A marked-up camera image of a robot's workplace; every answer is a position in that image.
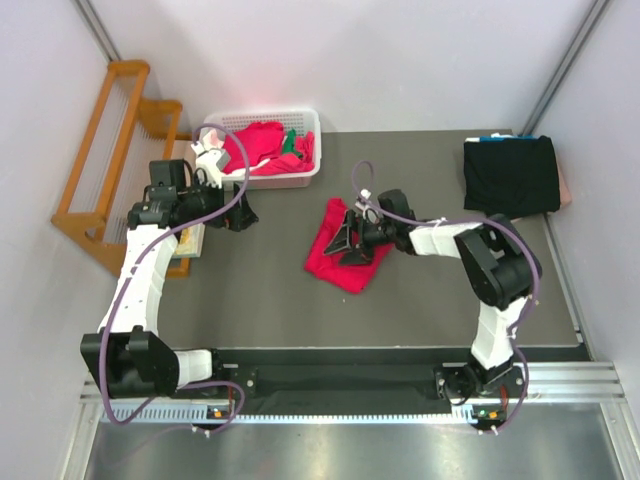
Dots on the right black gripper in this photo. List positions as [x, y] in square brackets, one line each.
[356, 256]

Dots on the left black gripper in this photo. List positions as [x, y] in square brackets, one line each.
[235, 209]

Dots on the red t-shirt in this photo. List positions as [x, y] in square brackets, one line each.
[352, 279]

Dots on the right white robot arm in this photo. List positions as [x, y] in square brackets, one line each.
[501, 269]

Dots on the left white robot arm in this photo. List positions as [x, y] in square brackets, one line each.
[126, 356]

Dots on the folded black t-shirt stack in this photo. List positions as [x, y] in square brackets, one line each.
[511, 175]

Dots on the yellow picture book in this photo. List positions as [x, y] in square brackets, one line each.
[190, 242]

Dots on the red clothes in basket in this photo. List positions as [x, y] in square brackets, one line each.
[262, 142]

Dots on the white cloth in basket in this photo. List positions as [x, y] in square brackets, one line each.
[211, 140]

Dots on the green cloth in basket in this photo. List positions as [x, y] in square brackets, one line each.
[289, 143]

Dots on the white plastic laundry basket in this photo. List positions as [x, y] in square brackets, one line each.
[303, 120]

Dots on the orange wooden rack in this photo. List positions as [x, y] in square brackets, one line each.
[126, 131]

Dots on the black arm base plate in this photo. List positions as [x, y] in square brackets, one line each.
[317, 381]

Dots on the white slotted cable duct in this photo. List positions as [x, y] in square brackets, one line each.
[210, 415]

